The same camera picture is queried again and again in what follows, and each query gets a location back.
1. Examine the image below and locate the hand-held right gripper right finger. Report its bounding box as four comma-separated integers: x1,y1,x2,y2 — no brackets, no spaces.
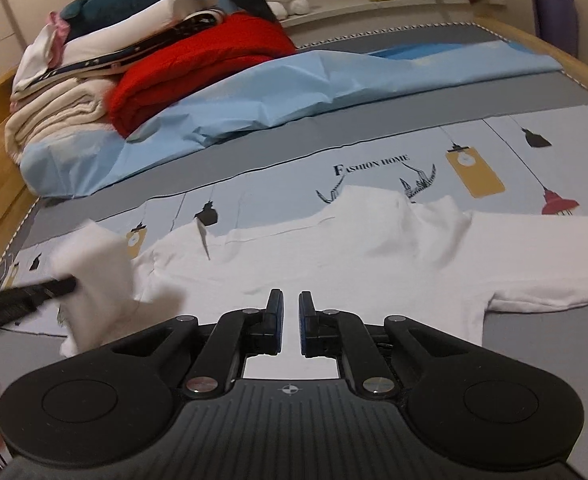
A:
298,291,475,401

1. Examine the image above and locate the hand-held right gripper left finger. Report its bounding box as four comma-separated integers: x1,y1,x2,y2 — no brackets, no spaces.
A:
108,288,285,401

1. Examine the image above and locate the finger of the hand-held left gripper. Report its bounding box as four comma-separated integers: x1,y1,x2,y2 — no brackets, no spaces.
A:
0,274,78,337

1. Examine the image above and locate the white long-sleeved shirt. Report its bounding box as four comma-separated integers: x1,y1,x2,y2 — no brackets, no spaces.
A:
48,185,588,381

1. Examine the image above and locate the cream folded blanket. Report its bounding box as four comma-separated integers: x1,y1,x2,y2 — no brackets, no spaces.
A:
4,77,119,166

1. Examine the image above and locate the light blue sheet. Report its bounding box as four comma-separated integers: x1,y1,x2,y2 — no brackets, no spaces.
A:
20,42,562,198

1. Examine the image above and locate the white folded cloth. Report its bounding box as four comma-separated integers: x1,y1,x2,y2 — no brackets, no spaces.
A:
12,25,67,93

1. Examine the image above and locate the red folded blanket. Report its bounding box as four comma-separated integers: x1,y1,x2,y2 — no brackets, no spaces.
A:
106,12,299,138

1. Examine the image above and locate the pink cloth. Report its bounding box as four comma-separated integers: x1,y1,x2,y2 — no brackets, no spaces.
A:
48,10,72,56

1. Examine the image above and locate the white window sill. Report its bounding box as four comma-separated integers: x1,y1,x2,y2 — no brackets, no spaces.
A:
279,0,505,28

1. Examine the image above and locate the purple bag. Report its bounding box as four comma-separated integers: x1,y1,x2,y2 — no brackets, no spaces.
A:
530,0,577,58

